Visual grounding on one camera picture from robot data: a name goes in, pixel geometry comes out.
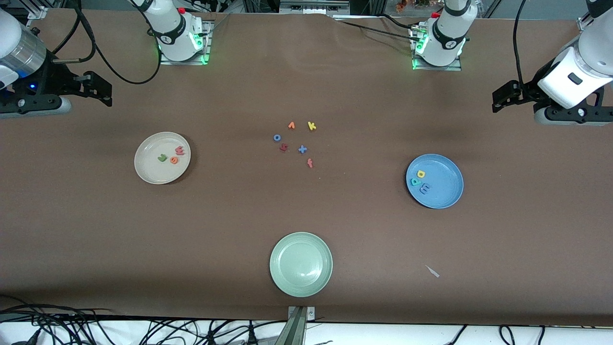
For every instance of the pale green plate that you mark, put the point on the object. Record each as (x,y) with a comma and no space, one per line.
(300,264)

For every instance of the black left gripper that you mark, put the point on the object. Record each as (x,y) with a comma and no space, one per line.
(528,90)

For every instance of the aluminium corner bracket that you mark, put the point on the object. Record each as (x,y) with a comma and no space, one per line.
(38,13)

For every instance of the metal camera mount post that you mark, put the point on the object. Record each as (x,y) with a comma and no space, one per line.
(297,330)

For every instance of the blue plate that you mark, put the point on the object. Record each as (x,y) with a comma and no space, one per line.
(445,184)

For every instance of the aluminium frame profile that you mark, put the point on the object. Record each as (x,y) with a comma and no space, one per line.
(583,23)

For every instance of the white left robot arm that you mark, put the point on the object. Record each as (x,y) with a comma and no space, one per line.
(448,33)

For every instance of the grey power strip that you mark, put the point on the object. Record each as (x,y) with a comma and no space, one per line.
(313,7)

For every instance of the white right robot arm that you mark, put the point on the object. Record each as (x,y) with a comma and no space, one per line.
(167,28)

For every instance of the blue foam letter m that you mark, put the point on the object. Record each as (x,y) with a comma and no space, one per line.
(425,189)

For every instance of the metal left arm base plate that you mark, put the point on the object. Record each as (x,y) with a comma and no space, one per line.
(450,68)

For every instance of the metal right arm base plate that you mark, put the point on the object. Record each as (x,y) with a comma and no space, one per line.
(207,48)

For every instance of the brown table cover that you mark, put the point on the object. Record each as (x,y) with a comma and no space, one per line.
(96,230)

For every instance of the beige brown plate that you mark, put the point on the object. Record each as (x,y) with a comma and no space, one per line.
(151,167)

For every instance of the white paper scrap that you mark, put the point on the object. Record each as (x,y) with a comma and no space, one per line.
(433,272)

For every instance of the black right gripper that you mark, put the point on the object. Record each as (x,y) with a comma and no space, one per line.
(51,79)

